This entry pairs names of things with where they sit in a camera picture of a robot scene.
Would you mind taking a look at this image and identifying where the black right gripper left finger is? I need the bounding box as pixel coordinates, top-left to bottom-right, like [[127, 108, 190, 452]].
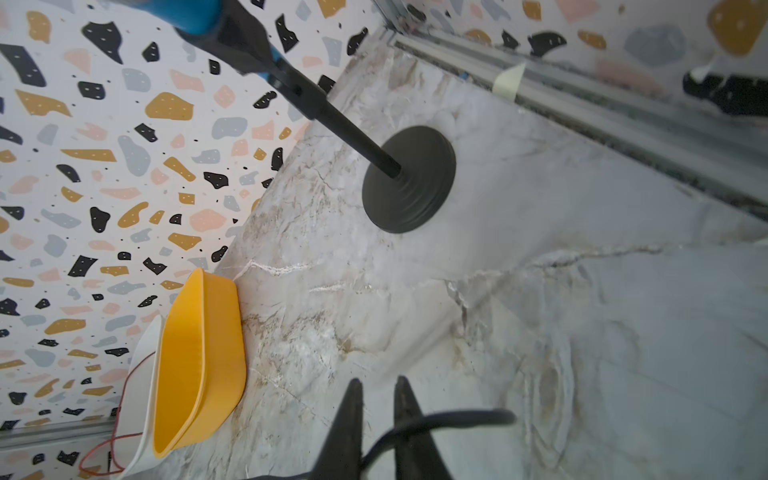
[[309, 379, 364, 480]]

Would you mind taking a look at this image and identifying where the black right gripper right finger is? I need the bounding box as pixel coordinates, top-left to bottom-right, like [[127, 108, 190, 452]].
[[393, 376, 452, 480]]

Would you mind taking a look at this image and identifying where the black cable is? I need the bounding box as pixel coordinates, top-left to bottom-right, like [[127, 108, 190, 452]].
[[245, 408, 518, 480]]

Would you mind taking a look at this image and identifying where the yellow plastic bin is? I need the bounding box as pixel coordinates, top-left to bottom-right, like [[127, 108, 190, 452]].
[[152, 269, 247, 458]]

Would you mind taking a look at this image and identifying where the white plastic bin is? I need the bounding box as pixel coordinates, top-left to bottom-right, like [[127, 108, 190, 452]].
[[111, 317, 164, 479]]

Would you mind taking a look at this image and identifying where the black microphone stand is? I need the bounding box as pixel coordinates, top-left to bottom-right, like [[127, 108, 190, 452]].
[[177, 1, 456, 233]]

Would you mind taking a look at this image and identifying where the blue toy microphone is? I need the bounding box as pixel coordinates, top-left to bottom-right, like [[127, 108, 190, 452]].
[[122, 0, 284, 73]]

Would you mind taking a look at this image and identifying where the red cable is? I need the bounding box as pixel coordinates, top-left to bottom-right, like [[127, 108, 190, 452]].
[[78, 350, 157, 478]]

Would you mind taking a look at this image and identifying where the aluminium corner rail right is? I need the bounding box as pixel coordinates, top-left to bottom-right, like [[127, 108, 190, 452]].
[[1, 417, 115, 453]]

